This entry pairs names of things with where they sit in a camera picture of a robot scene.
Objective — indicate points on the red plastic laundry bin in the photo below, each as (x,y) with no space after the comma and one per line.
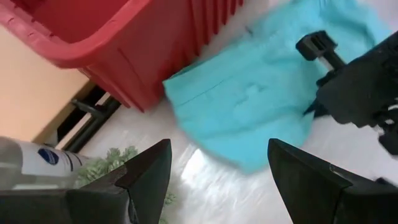
(140,46)

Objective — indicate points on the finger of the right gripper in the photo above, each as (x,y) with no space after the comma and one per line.
(316,111)

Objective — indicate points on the light wooden desk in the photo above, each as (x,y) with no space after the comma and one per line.
(25,93)

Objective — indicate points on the artificial green potted plant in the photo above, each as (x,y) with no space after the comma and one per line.
(102,165)

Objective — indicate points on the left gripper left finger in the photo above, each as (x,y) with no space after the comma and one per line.
(146,180)

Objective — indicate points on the black aluminium table frame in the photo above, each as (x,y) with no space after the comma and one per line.
(93,124)

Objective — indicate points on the teal garment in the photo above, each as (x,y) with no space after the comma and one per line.
(248,102)

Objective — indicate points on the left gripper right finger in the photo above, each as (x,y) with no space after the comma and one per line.
(304,186)

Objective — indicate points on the clear spray bottle grey trigger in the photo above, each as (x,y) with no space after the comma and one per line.
(37,161)

